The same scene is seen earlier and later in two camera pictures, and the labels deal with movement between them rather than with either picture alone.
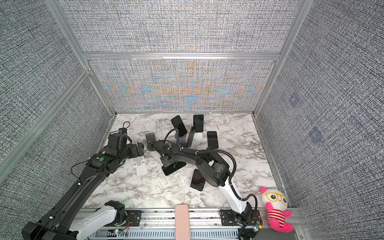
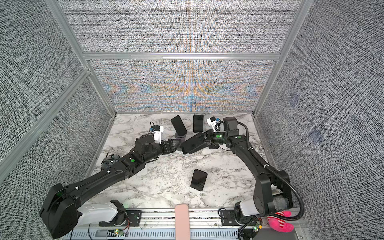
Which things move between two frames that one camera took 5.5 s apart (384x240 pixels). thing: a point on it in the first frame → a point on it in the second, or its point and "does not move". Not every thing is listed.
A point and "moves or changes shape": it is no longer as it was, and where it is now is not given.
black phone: [212, 141] moves or changes shape
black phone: [198, 181] does not move
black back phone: [178, 124] does not move
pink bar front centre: [182, 222] does not move
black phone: [198, 123] does not move
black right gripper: [164, 163] → [209, 139]
